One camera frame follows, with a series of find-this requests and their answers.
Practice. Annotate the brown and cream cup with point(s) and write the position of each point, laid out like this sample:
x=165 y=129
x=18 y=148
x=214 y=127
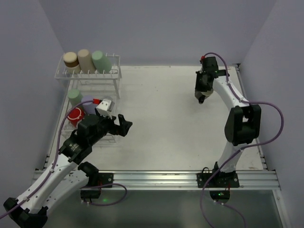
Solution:
x=71 y=62

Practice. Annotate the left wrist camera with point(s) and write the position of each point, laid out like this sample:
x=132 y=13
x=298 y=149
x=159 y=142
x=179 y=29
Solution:
x=102 y=110

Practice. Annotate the lavender cup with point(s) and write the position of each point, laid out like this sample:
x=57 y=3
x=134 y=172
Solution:
x=88 y=107

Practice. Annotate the green cup shelf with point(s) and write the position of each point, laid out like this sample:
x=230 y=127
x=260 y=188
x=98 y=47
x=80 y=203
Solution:
x=74 y=96
x=101 y=62

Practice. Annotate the green cup lower shelf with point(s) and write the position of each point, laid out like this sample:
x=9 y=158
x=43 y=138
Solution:
x=74 y=96

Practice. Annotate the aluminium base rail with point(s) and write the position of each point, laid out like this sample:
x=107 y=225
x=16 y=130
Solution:
x=189 y=180

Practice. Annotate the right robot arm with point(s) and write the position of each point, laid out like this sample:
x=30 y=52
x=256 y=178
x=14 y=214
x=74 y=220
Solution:
x=241 y=128

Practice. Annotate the beige cup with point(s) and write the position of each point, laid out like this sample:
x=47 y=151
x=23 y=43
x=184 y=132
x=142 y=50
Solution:
x=85 y=61

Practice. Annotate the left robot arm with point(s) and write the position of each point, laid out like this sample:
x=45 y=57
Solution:
x=67 y=173

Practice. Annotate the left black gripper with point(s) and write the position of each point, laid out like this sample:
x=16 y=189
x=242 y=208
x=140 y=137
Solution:
x=120 y=127

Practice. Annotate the clear faceted glass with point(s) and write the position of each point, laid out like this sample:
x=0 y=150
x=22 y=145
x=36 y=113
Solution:
x=109 y=103

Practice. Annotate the green cup upper shelf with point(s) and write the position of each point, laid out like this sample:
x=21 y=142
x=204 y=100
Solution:
x=101 y=62

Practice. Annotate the white wire dish rack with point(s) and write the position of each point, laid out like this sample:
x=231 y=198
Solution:
x=96 y=85

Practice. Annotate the black mug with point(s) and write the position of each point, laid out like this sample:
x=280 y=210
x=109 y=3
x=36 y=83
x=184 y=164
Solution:
x=207 y=93

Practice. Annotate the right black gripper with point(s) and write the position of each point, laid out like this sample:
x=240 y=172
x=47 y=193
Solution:
x=201 y=96

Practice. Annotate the red cup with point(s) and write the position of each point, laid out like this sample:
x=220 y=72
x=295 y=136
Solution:
x=75 y=116

